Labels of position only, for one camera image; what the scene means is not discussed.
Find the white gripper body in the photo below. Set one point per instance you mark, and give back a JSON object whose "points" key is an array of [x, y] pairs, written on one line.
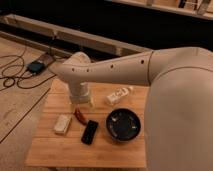
{"points": [[80, 94]]}

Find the red pepper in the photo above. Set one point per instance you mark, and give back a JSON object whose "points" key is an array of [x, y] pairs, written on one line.
{"points": [[80, 116]]}

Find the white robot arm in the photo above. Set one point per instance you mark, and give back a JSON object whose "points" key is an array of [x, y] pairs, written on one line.
{"points": [[178, 112]]}

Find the dark ceramic bowl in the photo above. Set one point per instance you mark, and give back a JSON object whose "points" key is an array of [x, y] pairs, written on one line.
{"points": [[123, 124]]}

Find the white plastic bottle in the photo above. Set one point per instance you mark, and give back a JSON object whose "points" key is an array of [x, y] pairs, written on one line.
{"points": [[118, 95]]}

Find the white rectangular box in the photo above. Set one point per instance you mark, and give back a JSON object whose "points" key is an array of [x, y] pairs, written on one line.
{"points": [[62, 124]]}

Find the black remote control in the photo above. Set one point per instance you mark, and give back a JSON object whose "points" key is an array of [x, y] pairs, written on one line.
{"points": [[89, 132]]}

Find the wooden cutting board table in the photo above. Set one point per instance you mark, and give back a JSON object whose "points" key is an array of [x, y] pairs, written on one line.
{"points": [[51, 150]]}

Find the blue power adapter box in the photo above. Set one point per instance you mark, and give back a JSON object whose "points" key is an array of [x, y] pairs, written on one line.
{"points": [[35, 67]]}

